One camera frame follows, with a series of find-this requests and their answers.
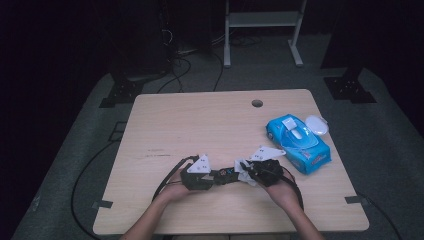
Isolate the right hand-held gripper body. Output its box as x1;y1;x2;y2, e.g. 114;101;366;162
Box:
247;144;287;188

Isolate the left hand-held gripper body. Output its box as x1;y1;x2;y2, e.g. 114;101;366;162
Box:
180;153;215;192

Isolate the white wet wipe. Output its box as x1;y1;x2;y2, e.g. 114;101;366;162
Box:
233;157;260;188

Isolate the blue wet wipes packet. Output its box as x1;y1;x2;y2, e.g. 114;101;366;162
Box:
265;113;332;176

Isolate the person's left hand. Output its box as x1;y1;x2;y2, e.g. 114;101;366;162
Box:
159;175;198;203

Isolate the person's right hand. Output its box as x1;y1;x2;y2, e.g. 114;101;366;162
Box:
262;170;302;210

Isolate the white oval lid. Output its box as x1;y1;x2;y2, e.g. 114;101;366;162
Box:
304;114;330;136

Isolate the dark tape square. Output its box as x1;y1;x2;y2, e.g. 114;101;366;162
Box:
107;121;128;142

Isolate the dark tape strip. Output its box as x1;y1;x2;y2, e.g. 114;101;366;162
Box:
91;199;114;210
344;195;370;205

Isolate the black stand base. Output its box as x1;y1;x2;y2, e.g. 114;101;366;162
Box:
98;77;145;109
323;75;378;105

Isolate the dark equipment rack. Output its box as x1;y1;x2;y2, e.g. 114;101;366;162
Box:
109;0;175;78

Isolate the white metal stand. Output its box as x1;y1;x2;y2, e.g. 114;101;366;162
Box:
223;0;308;69

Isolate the left hand-held gripper cable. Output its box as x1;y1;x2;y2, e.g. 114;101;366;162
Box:
151;155;200;202

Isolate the hand-held gripper cable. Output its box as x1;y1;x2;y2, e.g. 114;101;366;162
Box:
151;155;200;202
279;169;305;212

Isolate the right hand-held gripper cable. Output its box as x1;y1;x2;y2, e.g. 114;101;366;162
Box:
279;169;305;212

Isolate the black looped floor cable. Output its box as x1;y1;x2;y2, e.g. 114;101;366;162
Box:
155;55;193;95

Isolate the long black floor cable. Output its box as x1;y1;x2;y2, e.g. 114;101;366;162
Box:
70;139;118;240

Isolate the thin black floor cable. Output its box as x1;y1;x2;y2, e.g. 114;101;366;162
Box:
355;190;405;240

